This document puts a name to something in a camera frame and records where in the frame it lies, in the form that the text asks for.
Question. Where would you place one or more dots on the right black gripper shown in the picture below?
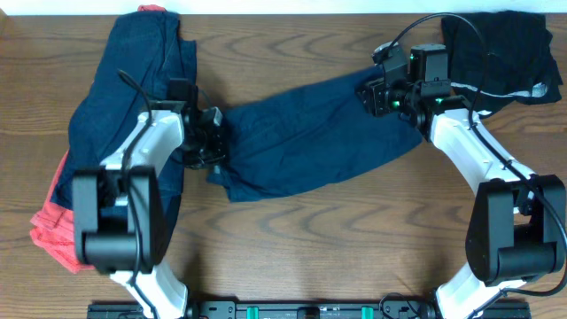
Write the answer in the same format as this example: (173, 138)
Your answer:
(374, 100)

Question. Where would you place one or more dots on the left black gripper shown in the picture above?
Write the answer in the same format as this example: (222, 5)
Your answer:
(219, 155)

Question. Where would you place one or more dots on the navy blue shorts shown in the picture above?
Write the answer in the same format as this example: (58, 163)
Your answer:
(307, 137)

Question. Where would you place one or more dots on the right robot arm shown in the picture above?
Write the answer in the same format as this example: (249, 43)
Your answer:
(516, 233)

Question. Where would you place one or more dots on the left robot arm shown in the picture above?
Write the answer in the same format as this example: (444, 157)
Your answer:
(119, 224)

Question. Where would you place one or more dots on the black folded clothes stack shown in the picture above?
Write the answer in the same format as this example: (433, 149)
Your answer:
(508, 59)

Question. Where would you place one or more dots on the navy shorts in pile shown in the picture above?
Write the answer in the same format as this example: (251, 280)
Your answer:
(148, 47)

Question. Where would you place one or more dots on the red garment in pile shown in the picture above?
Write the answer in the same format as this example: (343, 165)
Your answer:
(53, 225)

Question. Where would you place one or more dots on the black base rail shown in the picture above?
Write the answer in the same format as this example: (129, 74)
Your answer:
(231, 310)

